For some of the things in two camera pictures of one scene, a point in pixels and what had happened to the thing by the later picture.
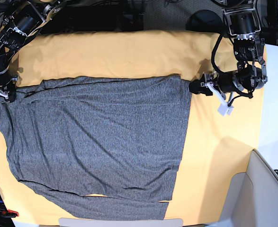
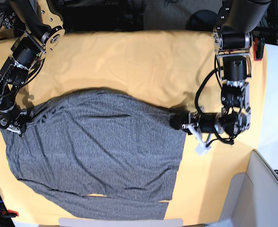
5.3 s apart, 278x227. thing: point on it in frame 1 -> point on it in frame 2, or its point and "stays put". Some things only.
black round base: (204, 20) stays put
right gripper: (224, 82) -> (202, 124)
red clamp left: (10, 213) stays put
